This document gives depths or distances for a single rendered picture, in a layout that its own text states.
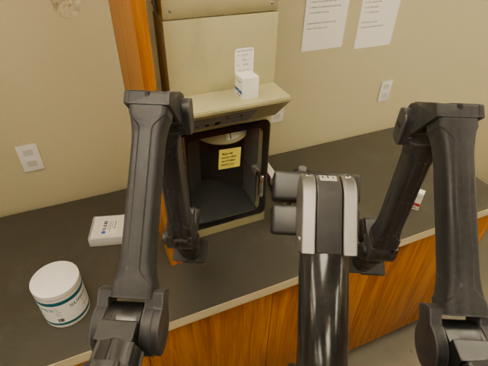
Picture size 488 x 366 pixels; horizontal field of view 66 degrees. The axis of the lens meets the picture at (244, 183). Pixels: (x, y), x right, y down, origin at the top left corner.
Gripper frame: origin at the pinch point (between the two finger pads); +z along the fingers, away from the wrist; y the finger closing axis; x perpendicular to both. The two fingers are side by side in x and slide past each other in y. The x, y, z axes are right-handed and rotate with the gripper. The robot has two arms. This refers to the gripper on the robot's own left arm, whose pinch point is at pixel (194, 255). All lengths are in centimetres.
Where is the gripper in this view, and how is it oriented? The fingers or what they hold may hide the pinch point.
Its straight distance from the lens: 122.4
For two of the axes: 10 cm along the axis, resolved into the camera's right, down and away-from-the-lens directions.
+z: 0.1, 3.7, 9.3
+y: -10.0, -0.5, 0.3
